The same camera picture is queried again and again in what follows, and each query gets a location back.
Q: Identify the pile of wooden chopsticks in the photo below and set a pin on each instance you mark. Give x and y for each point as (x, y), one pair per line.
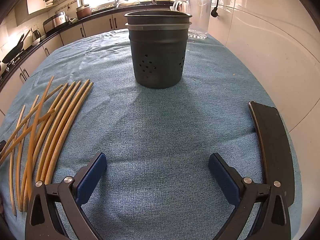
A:
(47, 162)

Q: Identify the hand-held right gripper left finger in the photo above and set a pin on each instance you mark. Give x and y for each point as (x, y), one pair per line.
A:
(91, 177)

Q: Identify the dark grey perforated utensil holder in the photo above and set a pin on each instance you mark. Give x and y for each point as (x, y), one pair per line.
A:
(157, 55)

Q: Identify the brown cooking pot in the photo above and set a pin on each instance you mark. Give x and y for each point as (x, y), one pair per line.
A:
(83, 12)

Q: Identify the black smartphone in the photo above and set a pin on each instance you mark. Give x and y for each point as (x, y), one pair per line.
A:
(275, 150)

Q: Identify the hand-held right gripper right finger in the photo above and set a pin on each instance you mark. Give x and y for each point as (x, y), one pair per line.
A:
(222, 177)

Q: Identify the black wok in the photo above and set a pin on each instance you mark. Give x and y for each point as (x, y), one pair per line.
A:
(13, 52)

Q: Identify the steel kettle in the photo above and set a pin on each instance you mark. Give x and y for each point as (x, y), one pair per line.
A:
(36, 37)

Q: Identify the beige kitchen base cabinets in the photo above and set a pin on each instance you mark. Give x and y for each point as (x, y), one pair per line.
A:
(97, 27)

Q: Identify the steel rice cooker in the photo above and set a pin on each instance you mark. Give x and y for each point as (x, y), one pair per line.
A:
(56, 21)

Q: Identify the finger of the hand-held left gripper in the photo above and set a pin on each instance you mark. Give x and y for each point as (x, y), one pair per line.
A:
(2, 148)

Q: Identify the blue textured table cloth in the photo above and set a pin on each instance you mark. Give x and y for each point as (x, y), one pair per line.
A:
(150, 120)

